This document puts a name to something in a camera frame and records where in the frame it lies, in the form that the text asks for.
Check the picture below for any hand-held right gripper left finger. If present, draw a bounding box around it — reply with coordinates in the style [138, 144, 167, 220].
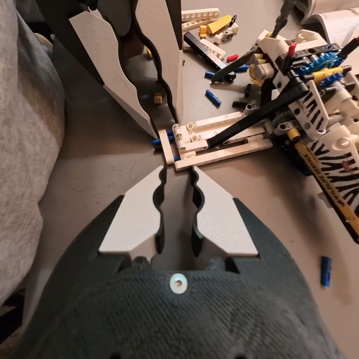
[98, 165, 167, 257]

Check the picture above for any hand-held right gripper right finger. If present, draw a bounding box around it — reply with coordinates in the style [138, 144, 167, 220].
[191, 165, 259, 261]

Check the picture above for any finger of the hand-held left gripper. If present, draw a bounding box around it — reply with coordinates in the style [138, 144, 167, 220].
[135, 0, 185, 123]
[69, 8, 158, 138]

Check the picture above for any zebra striped lego helicopter model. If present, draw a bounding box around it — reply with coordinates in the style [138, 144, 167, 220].
[172, 0, 359, 242]

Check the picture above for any short white lego beam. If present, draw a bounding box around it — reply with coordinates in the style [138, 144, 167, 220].
[152, 129, 181, 165]

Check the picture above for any thin white lego beam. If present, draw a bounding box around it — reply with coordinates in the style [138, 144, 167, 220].
[182, 20, 208, 31]

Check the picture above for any long black lego beam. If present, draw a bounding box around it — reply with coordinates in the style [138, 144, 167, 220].
[184, 31, 222, 70]

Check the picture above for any yellow curved lego panel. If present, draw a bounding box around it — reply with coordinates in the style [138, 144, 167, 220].
[207, 15, 232, 35]

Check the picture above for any white grey lego connector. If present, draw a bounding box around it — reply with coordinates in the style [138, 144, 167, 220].
[213, 23, 239, 44]

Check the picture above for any person's left hand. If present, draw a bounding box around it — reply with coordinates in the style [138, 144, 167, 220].
[119, 29, 147, 60]

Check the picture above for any instruction booklet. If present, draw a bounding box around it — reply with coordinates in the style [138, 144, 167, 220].
[302, 0, 359, 42]

